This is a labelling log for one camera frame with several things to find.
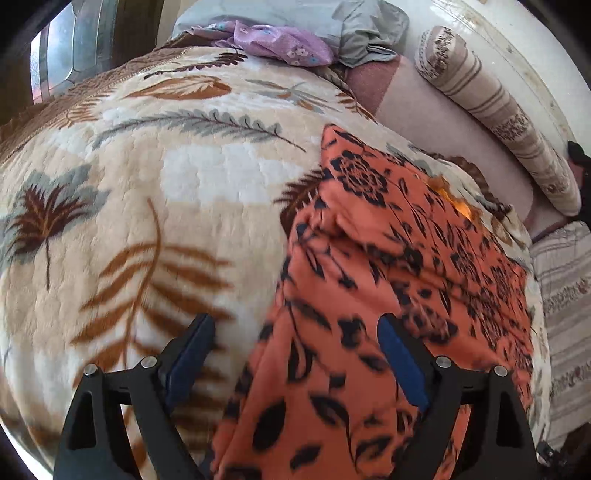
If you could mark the cream leaf print blanket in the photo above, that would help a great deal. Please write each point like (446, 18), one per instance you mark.
(152, 207)

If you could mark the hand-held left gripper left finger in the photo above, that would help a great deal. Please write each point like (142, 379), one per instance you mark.
(189, 355)

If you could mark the orange black floral garment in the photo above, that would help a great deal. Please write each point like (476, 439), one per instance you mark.
(369, 300)

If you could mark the striped bolster pillow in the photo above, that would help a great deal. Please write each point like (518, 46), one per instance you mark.
(498, 120)

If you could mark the window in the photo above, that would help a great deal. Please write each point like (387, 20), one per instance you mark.
(69, 46)

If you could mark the striped grey cloth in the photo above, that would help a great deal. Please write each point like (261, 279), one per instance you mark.
(568, 314)

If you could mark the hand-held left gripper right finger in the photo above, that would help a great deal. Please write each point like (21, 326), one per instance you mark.
(401, 360)

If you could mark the purple floral cloth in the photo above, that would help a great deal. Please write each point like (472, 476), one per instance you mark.
(281, 41)

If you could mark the pink bolster pillow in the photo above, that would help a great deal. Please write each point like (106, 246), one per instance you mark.
(443, 134)

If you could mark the dark object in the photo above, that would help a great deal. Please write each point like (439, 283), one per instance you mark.
(582, 170)

